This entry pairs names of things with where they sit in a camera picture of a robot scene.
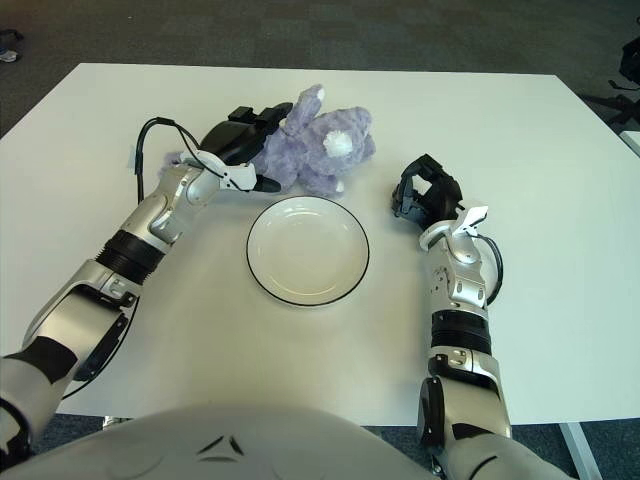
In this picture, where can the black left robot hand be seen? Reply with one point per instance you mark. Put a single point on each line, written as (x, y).
(230, 142)

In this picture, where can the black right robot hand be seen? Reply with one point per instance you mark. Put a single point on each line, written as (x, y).
(442, 200)

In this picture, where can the purple plush bunny doll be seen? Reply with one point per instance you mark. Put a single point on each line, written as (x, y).
(320, 150)

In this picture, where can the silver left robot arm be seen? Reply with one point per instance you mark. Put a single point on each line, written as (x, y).
(165, 210)

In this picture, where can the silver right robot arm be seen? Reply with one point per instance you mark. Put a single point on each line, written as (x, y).
(465, 280)

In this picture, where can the white plate with black rim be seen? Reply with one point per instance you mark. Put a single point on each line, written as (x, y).
(307, 250)

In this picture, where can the white side table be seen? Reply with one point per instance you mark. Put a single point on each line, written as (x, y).
(634, 142)

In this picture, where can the black stand with bag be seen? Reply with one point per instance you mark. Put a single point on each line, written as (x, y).
(630, 65)

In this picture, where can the white sneaker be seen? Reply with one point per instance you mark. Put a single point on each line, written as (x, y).
(9, 56)

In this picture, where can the white table leg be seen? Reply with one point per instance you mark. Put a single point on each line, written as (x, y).
(580, 450)

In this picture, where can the silver robot torso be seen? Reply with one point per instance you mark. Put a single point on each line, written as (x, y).
(250, 445)

